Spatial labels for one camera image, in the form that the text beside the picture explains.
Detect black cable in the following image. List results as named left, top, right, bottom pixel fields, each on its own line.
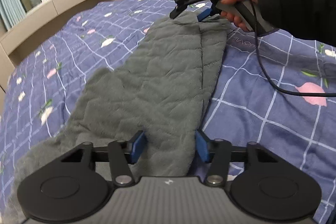
left=223, top=0, right=336, bottom=97

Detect grey fleece pants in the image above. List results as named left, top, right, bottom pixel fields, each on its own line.
left=3, top=11, right=231, bottom=223

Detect beige window ledge cabinet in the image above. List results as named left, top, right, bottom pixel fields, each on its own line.
left=0, top=0, right=158, bottom=67

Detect black jacket sleeve forearm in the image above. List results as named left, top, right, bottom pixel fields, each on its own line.
left=257, top=0, right=335, bottom=47

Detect teal curtain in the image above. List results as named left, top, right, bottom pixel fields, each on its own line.
left=1, top=0, right=26, bottom=30

